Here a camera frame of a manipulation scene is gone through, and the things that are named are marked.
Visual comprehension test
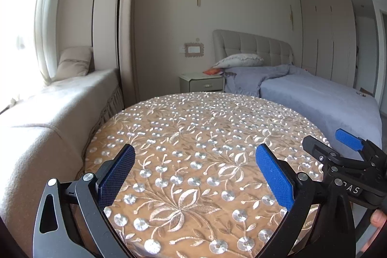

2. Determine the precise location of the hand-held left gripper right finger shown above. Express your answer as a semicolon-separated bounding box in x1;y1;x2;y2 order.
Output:
255;143;356;258

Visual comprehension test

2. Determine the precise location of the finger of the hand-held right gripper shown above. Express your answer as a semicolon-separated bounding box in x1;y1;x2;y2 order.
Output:
335;129;378;162
302;135;374;170

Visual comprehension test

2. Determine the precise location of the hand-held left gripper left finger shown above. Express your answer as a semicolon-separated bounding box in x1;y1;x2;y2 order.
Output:
33;143;136;258

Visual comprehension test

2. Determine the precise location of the person's right hand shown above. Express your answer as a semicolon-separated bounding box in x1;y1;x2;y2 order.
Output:
370;210;387;230

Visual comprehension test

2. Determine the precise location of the pale lavender bed cover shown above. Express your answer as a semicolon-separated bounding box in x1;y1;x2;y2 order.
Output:
260;66;383;156

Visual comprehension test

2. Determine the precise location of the cream lace floral tablecloth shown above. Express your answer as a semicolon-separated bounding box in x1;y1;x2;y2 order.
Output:
83;92;331;258

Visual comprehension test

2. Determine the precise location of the cream upholstered bench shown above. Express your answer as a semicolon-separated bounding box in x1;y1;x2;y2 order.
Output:
0;67;124;249

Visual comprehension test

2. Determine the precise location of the beige wardrobe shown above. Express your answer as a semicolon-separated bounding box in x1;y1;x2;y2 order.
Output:
301;0;357;89

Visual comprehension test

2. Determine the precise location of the grey ruffled quilt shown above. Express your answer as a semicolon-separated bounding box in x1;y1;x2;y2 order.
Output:
224;64;309;98

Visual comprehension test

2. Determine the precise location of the beige cushion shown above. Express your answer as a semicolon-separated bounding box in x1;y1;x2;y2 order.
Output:
56;46;94;79

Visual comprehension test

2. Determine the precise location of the grey nightstand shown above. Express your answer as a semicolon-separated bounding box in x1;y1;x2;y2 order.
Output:
179;72;226;93

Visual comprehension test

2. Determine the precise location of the white ruffled pillow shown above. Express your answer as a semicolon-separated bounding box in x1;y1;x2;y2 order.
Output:
212;53;264;69

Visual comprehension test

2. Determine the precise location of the beige tufted headboard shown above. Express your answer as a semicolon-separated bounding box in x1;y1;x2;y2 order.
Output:
212;29;295;68

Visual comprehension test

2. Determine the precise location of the white sheer curtain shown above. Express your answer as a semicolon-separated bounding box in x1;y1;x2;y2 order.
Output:
33;0;74;86

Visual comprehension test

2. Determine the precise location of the framed wall switch panel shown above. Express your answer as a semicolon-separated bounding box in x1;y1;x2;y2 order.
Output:
181;39;204;58

